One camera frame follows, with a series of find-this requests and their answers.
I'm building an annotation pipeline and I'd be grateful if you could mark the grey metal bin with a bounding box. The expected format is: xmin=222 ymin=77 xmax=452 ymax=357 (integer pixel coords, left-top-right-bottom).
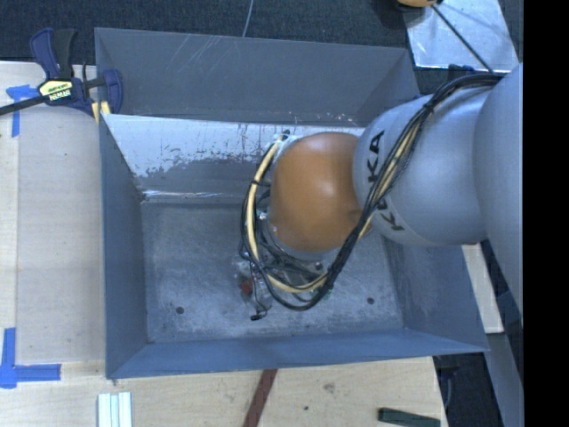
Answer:
xmin=92 ymin=27 xmax=491 ymax=380

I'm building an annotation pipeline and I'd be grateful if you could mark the red-brown flat block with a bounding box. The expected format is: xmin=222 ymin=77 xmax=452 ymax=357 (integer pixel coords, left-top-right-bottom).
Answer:
xmin=241 ymin=368 xmax=279 ymax=427

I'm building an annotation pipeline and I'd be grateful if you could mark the pale wood board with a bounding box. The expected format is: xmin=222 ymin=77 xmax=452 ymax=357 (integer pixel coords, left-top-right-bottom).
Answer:
xmin=15 ymin=103 xmax=108 ymax=366

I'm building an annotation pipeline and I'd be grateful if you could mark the dark green flat block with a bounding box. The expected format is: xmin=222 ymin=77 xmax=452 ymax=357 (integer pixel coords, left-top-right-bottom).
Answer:
xmin=377 ymin=407 xmax=442 ymax=427

